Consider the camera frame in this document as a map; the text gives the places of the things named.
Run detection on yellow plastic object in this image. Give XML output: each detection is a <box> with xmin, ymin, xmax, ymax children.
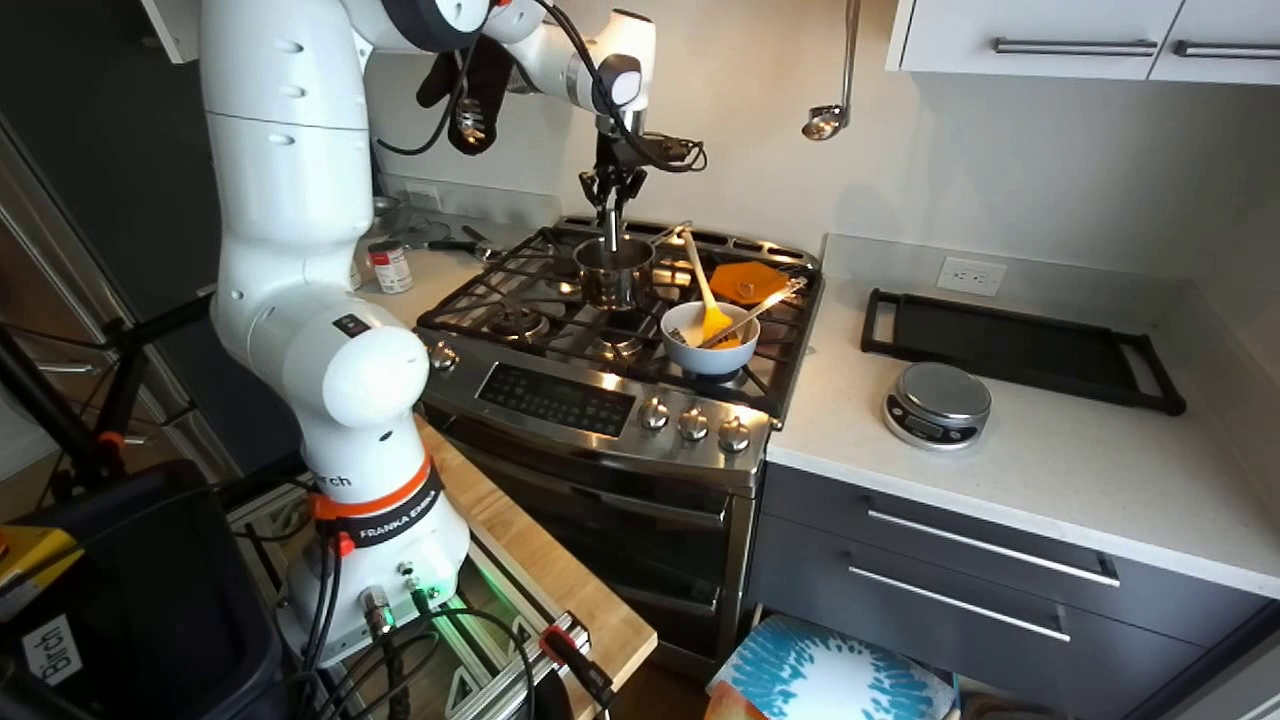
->
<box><xmin>0</xmin><ymin>524</ymin><xmax>85</xmax><ymax>593</ymax></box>

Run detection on black base cables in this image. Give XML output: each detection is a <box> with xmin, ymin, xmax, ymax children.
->
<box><xmin>285</xmin><ymin>531</ymin><xmax>444</xmax><ymax>720</ymax></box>

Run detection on light wooden board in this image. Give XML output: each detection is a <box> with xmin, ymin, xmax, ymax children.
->
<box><xmin>418</xmin><ymin>421</ymin><xmax>659</xmax><ymax>696</ymax></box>

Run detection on wooden spoon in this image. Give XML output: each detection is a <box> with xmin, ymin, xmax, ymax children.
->
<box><xmin>711</xmin><ymin>276</ymin><xmax>814</xmax><ymax>353</ymax></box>

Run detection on hanging metal ladle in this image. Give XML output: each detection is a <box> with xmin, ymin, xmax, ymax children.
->
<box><xmin>798</xmin><ymin>0</ymin><xmax>865</xmax><ymax>143</ymax></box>

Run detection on stainless steel gas stove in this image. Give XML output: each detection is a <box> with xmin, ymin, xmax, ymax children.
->
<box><xmin>412</xmin><ymin>215</ymin><xmax>827</xmax><ymax>666</ymax></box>

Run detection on yellow spatula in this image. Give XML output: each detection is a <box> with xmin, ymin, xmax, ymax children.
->
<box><xmin>677</xmin><ymin>224</ymin><xmax>737</xmax><ymax>349</ymax></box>

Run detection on blue white patterned cloth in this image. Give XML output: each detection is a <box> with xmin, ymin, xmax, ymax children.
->
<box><xmin>709</xmin><ymin>613</ymin><xmax>961</xmax><ymax>720</ymax></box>

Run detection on small jar red lid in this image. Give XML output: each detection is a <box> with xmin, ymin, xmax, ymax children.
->
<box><xmin>368</xmin><ymin>237</ymin><xmax>418</xmax><ymax>299</ymax></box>

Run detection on black bin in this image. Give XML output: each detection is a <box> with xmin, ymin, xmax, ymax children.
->
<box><xmin>0</xmin><ymin>456</ymin><xmax>291</xmax><ymax>720</ymax></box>

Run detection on white bowl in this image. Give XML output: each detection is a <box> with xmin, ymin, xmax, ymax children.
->
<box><xmin>658</xmin><ymin>298</ymin><xmax>766</xmax><ymax>381</ymax></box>

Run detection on orange pot holder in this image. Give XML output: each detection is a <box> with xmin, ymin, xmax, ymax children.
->
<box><xmin>705</xmin><ymin>255</ymin><xmax>792</xmax><ymax>314</ymax></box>

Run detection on grey drawer with handle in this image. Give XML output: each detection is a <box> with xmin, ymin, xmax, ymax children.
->
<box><xmin>766</xmin><ymin>460</ymin><xmax>1271</xmax><ymax>646</ymax></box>
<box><xmin>745</xmin><ymin>514</ymin><xmax>1206</xmax><ymax>696</ymax></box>

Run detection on black cable bundle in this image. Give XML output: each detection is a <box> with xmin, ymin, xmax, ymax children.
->
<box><xmin>377</xmin><ymin>38</ymin><xmax>517</xmax><ymax>160</ymax></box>

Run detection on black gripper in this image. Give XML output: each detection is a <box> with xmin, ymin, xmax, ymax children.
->
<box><xmin>580</xmin><ymin>119</ymin><xmax>649</xmax><ymax>263</ymax></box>

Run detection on small silver pot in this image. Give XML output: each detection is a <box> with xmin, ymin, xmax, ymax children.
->
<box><xmin>574</xmin><ymin>237</ymin><xmax>659</xmax><ymax>314</ymax></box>

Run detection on black tripod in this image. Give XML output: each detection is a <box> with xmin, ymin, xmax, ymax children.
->
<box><xmin>0</xmin><ymin>293</ymin><xmax>216</xmax><ymax>495</ymax></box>

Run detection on black orange clamp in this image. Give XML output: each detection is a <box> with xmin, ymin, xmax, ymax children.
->
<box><xmin>536</xmin><ymin>615</ymin><xmax>622</xmax><ymax>718</ymax></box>

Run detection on white wall outlet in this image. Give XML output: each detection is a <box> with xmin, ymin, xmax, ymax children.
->
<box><xmin>937</xmin><ymin>253</ymin><xmax>1013</xmax><ymax>299</ymax></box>

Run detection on black rectangular tray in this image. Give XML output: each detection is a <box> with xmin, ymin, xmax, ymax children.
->
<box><xmin>857</xmin><ymin>284</ymin><xmax>1191</xmax><ymax>421</ymax></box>

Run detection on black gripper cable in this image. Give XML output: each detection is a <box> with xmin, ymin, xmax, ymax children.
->
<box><xmin>624</xmin><ymin>128</ymin><xmax>711</xmax><ymax>175</ymax></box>

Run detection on white cabinet door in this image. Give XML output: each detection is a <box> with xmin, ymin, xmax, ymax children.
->
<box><xmin>884</xmin><ymin>0</ymin><xmax>1187</xmax><ymax>84</ymax></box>
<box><xmin>1148</xmin><ymin>0</ymin><xmax>1280</xmax><ymax>91</ymax></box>

